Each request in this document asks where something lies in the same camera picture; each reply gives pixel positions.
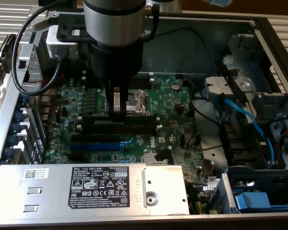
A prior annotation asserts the short black expansion slot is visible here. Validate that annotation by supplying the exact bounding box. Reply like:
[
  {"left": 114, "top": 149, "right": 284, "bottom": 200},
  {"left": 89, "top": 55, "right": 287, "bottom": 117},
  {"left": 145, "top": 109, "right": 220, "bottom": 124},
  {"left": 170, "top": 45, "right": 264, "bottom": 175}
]
[{"left": 67, "top": 152, "right": 85, "bottom": 161}]

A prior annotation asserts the grey metal PC case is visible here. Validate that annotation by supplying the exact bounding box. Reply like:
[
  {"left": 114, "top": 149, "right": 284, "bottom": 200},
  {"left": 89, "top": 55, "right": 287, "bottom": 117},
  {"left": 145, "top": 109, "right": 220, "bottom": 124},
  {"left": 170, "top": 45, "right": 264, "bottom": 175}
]
[{"left": 0, "top": 6, "right": 288, "bottom": 228}]

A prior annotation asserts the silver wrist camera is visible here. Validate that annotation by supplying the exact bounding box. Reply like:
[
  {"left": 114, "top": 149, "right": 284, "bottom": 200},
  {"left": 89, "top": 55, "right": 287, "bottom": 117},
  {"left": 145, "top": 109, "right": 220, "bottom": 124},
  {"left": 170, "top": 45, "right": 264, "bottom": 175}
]
[{"left": 46, "top": 25, "right": 79, "bottom": 59}]

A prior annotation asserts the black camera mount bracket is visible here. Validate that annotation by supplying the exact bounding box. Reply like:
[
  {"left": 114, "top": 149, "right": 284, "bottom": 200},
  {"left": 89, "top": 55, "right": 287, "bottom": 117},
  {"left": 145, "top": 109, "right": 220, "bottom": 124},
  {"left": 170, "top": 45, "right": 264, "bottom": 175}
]
[{"left": 55, "top": 25, "right": 98, "bottom": 45}]

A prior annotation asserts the thin red wire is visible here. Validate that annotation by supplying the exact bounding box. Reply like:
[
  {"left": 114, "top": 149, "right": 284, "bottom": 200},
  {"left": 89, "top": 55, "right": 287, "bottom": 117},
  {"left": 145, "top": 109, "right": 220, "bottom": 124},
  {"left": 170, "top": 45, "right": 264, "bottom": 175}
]
[{"left": 28, "top": 73, "right": 66, "bottom": 114}]

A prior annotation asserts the dark hard disk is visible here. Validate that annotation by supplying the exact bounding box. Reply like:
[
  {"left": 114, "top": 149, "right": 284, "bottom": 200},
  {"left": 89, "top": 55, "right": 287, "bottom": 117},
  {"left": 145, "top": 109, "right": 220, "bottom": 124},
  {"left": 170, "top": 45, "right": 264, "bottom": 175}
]
[{"left": 0, "top": 34, "right": 18, "bottom": 74}]

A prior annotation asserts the black RAM memory stick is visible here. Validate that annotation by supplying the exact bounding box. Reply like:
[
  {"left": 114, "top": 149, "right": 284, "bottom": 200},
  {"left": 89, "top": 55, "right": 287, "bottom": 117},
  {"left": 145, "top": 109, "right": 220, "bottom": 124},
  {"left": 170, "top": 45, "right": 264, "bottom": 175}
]
[{"left": 83, "top": 115, "right": 158, "bottom": 123}]

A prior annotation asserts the green motherboard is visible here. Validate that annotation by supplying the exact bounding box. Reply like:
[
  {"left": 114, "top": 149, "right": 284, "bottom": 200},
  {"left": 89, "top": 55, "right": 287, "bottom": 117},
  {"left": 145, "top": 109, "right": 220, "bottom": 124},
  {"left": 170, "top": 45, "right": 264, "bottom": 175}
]
[{"left": 42, "top": 75, "right": 207, "bottom": 192}]

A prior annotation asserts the blue flat wire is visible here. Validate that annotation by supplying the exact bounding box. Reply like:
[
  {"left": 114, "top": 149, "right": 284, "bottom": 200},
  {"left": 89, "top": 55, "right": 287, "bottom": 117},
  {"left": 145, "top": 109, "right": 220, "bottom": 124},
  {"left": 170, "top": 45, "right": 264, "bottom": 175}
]
[{"left": 212, "top": 94, "right": 276, "bottom": 168}]

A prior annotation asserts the black plastic bracket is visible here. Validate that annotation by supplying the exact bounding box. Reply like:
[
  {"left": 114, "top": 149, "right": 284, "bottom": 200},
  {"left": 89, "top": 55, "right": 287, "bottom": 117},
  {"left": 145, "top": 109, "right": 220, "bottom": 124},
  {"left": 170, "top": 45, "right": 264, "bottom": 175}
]
[{"left": 218, "top": 121, "right": 269, "bottom": 167}]

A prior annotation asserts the blue expansion slot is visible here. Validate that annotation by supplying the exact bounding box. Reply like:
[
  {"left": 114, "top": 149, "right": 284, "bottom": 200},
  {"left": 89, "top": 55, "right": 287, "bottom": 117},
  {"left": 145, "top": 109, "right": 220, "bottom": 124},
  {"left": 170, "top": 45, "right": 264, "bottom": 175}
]
[{"left": 69, "top": 142, "right": 122, "bottom": 152}]

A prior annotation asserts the blue plastic latch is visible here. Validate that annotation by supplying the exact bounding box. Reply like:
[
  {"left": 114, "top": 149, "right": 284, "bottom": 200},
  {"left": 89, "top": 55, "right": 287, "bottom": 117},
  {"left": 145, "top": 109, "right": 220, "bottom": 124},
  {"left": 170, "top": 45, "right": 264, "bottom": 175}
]
[{"left": 234, "top": 191, "right": 272, "bottom": 213}]

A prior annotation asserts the blue slot clip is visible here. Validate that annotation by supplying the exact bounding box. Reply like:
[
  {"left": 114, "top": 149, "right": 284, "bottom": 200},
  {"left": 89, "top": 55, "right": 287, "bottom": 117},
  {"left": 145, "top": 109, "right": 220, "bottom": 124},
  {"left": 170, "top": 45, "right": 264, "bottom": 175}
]
[
  {"left": 6, "top": 134, "right": 19, "bottom": 147},
  {"left": 10, "top": 122, "right": 24, "bottom": 135},
  {"left": 18, "top": 93, "right": 31, "bottom": 106},
  {"left": 14, "top": 111, "right": 27, "bottom": 123},
  {"left": 2, "top": 147, "right": 16, "bottom": 160}
]

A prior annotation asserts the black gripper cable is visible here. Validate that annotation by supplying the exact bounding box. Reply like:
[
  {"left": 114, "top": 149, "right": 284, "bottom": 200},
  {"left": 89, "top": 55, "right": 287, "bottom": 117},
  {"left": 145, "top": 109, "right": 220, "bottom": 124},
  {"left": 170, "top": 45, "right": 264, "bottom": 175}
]
[{"left": 145, "top": 3, "right": 161, "bottom": 40}]

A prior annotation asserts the black wire plug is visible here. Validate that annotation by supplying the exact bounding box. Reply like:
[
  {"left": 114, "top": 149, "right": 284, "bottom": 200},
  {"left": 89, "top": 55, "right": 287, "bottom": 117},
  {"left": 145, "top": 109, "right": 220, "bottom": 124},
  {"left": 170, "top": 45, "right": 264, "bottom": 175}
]
[{"left": 153, "top": 149, "right": 171, "bottom": 161}]

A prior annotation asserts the silver power supply unit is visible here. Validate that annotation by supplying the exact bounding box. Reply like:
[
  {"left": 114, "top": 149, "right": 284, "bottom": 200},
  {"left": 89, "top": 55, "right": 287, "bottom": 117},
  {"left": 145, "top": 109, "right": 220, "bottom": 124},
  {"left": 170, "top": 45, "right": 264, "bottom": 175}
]
[{"left": 0, "top": 162, "right": 190, "bottom": 222}]

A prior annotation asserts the power supply wire bundle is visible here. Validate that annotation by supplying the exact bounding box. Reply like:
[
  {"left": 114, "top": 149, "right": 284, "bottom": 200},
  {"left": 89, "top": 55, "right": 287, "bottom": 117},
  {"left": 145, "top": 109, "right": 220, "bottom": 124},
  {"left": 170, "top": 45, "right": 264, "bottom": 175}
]
[{"left": 186, "top": 182, "right": 211, "bottom": 215}]

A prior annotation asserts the metal port block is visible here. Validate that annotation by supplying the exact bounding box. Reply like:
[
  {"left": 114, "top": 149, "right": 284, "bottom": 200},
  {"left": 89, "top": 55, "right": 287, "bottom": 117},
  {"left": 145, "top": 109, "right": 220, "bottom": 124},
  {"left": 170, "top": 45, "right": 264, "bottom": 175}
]
[{"left": 37, "top": 89, "right": 58, "bottom": 125}]

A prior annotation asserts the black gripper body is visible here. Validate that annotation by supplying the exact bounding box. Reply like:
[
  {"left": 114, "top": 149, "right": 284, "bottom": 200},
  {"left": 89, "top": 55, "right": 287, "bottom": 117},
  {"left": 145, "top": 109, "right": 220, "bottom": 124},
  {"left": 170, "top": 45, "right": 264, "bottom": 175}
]
[{"left": 90, "top": 38, "right": 145, "bottom": 83}]

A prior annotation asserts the thin black curved wire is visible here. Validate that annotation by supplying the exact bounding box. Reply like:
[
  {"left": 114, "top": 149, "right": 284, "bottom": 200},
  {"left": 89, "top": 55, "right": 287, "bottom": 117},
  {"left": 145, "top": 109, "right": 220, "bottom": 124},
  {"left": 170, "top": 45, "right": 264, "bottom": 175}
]
[{"left": 189, "top": 79, "right": 223, "bottom": 127}]

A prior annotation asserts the black RAM slot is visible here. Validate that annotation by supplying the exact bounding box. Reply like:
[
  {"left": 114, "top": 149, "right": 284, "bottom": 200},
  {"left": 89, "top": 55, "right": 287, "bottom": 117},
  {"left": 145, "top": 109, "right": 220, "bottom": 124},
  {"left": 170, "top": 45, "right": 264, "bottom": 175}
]
[
  {"left": 128, "top": 82, "right": 152, "bottom": 90},
  {"left": 83, "top": 126, "right": 158, "bottom": 135},
  {"left": 83, "top": 121, "right": 158, "bottom": 127},
  {"left": 128, "top": 76, "right": 152, "bottom": 83}
]

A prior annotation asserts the black camera cable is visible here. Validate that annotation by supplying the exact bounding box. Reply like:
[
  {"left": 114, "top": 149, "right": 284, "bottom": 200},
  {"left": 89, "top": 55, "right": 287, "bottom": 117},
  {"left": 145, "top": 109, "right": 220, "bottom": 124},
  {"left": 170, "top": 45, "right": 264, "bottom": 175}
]
[{"left": 11, "top": 0, "right": 74, "bottom": 94}]

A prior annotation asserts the silver finned heat sink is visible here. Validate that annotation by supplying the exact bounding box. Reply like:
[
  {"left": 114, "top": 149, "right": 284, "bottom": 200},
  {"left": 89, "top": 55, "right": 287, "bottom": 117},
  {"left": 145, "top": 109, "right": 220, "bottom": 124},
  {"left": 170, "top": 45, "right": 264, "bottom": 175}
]
[{"left": 143, "top": 153, "right": 170, "bottom": 166}]

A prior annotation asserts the black flat strap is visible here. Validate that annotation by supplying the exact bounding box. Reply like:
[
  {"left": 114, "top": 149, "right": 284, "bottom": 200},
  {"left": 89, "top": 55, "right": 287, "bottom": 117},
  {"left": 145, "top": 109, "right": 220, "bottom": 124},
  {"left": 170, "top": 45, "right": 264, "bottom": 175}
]
[{"left": 216, "top": 61, "right": 250, "bottom": 104}]

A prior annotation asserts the metal disk bay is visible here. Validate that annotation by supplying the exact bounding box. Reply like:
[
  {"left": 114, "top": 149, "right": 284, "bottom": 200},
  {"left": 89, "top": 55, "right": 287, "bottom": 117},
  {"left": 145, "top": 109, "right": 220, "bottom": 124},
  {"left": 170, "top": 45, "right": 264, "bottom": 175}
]
[{"left": 204, "top": 32, "right": 288, "bottom": 170}]

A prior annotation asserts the long black expansion slot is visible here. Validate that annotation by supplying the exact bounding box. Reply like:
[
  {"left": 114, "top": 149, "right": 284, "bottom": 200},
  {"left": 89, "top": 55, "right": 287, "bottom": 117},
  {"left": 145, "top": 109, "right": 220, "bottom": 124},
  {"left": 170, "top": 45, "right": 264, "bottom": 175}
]
[{"left": 71, "top": 133, "right": 122, "bottom": 144}]

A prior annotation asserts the CPU socket with metal frame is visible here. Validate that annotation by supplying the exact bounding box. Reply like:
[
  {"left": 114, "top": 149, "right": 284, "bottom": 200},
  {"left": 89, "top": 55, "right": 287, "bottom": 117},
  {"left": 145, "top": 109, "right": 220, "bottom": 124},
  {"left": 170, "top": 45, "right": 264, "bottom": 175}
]
[{"left": 99, "top": 89, "right": 153, "bottom": 117}]

